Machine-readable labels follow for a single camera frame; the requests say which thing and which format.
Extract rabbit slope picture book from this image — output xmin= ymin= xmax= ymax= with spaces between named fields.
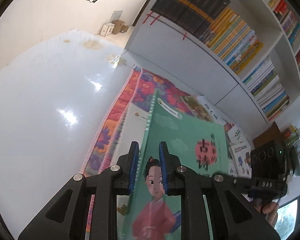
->
xmin=181 ymin=96 xmax=217 ymax=123

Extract mixed upright book row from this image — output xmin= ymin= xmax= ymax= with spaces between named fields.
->
xmin=241 ymin=56 xmax=290 ymax=121

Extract green potted plant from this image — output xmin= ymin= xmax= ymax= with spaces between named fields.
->
xmin=284 ymin=125 xmax=300 ymax=148

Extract upper shelf colourful books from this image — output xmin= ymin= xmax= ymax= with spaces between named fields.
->
xmin=264 ymin=0 xmax=300 ymax=74

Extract brown wooden cabinet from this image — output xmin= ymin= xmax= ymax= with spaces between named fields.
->
xmin=253 ymin=122 xmax=285 ymax=148

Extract white dotted children book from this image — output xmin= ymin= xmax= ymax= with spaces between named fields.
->
xmin=228 ymin=142 xmax=252 ymax=179

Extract cardboard boxes on floor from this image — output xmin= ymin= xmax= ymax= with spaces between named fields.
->
xmin=100 ymin=10 xmax=129 ymax=37

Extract white calligraphy book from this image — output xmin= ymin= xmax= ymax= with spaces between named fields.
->
xmin=197 ymin=96 xmax=235 ymax=132

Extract white bookshelf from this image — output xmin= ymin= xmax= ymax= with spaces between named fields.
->
xmin=126 ymin=0 xmax=300 ymax=136

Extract person right hand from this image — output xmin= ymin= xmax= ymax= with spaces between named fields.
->
xmin=261 ymin=202 xmax=279 ymax=227

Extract floral quilted mat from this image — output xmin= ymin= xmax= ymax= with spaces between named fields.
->
xmin=79 ymin=67 xmax=231 ymax=240

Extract black book set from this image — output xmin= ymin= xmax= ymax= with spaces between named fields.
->
xmin=152 ymin=0 xmax=230 ymax=41

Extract white bucket classics book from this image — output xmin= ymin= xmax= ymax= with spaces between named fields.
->
xmin=111 ymin=103 xmax=148 ymax=216

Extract teal green cover book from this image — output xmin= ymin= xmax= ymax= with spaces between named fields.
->
xmin=119 ymin=92 xmax=228 ymax=239

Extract yellow orange book row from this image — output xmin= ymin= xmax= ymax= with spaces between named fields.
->
xmin=198 ymin=7 xmax=263 ymax=75

